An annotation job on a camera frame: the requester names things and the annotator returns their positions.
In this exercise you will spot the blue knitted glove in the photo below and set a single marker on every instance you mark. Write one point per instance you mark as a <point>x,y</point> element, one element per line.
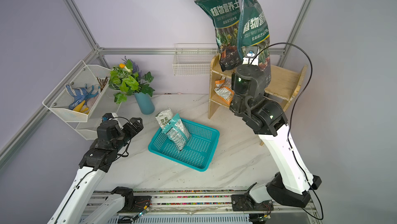
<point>80,94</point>

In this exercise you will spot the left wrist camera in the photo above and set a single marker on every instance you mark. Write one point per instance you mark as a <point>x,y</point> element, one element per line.
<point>108,120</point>

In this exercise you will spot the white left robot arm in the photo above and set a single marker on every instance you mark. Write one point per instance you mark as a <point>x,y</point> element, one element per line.
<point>111,144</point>

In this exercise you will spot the aluminium frame post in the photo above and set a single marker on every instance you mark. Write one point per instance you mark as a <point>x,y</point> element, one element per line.
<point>304,10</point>

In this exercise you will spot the teal vase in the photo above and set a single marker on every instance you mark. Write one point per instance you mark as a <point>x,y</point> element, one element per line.
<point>145,103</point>

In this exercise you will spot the white wire wall basket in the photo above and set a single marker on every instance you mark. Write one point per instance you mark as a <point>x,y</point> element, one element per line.
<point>193,59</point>

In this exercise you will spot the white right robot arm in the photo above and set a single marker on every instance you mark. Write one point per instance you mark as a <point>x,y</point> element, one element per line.
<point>291,184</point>

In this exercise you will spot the dark green soil bag rear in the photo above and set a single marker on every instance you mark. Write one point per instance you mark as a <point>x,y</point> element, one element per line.
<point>225,15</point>

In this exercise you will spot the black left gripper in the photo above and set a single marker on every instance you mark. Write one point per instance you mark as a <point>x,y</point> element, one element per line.
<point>134,130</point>

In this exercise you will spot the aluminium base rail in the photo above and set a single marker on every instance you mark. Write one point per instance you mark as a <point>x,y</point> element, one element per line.
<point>207,207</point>

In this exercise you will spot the white mesh corner rack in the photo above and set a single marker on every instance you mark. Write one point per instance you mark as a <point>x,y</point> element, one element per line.
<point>87,116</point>

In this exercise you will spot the dark green soil bag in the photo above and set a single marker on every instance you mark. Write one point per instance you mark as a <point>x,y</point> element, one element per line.
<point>225,15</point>
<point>253,31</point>

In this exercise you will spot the teal white fertilizer bag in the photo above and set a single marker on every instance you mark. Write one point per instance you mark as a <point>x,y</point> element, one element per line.
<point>177,132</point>

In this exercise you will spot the white green fertilizer bag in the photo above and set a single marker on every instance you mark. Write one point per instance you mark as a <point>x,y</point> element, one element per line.
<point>164,117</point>

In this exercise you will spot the teal plastic basket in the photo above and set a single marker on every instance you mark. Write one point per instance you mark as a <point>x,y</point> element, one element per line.
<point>198,151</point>

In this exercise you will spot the dark green soil bag front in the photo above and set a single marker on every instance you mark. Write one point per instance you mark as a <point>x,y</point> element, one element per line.
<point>253,31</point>

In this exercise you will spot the orange silver snack-like bag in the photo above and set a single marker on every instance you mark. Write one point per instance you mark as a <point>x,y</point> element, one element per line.
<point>223,88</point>

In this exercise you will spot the artificial green plant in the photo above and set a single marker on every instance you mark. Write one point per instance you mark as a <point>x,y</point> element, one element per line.
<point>127,79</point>

